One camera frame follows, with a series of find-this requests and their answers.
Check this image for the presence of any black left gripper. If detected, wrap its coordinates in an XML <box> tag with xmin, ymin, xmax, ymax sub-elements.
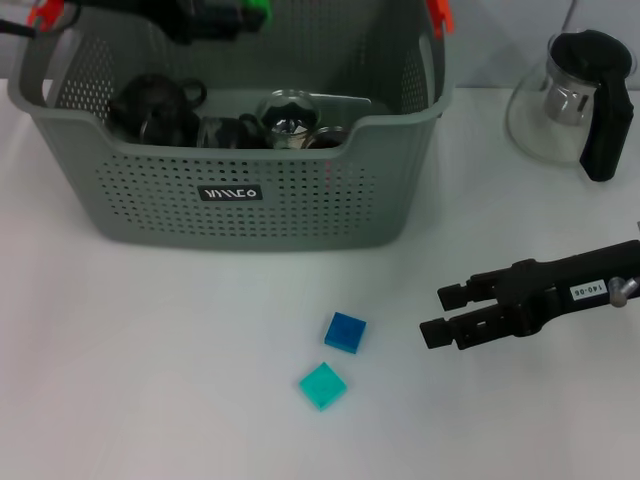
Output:
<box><xmin>144</xmin><ymin>0</ymin><xmax>265</xmax><ymax>44</ymax></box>

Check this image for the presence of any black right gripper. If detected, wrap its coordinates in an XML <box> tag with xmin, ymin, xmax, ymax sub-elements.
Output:
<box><xmin>419</xmin><ymin>239</ymin><xmax>640</xmax><ymax>351</ymax></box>

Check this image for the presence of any green toy block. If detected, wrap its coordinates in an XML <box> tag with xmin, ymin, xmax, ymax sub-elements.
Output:
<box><xmin>244</xmin><ymin>0</ymin><xmax>274</xmax><ymax>26</ymax></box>

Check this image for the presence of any blue square toy block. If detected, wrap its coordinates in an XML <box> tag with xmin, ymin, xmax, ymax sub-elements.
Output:
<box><xmin>323</xmin><ymin>312</ymin><xmax>367</xmax><ymax>355</ymax></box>

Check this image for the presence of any glass teacup black sleeve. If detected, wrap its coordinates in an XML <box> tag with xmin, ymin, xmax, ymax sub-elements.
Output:
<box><xmin>138</xmin><ymin>110</ymin><xmax>201</xmax><ymax>147</ymax></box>
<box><xmin>196</xmin><ymin>114</ymin><xmax>260</xmax><ymax>150</ymax></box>
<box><xmin>308</xmin><ymin>125</ymin><xmax>351</xmax><ymax>150</ymax></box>
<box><xmin>254</xmin><ymin>89</ymin><xmax>322</xmax><ymax>150</ymax></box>

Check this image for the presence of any teal square toy block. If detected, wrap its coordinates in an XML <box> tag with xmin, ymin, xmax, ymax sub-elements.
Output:
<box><xmin>298</xmin><ymin>362</ymin><xmax>349</xmax><ymax>412</ymax></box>

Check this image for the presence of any grey perforated storage basket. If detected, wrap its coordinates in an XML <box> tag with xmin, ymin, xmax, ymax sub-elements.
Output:
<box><xmin>7</xmin><ymin>0</ymin><xmax>457</xmax><ymax>254</ymax></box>

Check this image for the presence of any black clay teapot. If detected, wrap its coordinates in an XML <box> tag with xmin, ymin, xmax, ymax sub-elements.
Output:
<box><xmin>107</xmin><ymin>73</ymin><xmax>207</xmax><ymax>146</ymax></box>

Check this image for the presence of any right gripper connector cable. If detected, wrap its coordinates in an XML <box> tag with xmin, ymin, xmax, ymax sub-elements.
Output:
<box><xmin>607</xmin><ymin>274</ymin><xmax>640</xmax><ymax>309</ymax></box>

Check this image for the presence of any orange basket handle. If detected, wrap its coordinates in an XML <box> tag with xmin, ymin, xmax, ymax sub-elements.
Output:
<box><xmin>423</xmin><ymin>0</ymin><xmax>455</xmax><ymax>39</ymax></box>
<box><xmin>27</xmin><ymin>0</ymin><xmax>65</xmax><ymax>32</ymax></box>

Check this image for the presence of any glass teapot black handle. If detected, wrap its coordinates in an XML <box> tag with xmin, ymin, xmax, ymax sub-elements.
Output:
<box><xmin>503</xmin><ymin>28</ymin><xmax>636</xmax><ymax>182</ymax></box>

